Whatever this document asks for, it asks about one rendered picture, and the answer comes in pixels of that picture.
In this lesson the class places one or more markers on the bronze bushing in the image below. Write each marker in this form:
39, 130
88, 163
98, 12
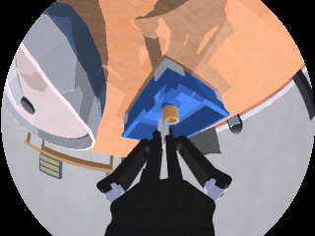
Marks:
170, 112

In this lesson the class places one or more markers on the blue crate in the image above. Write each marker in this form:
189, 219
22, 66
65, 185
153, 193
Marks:
167, 88

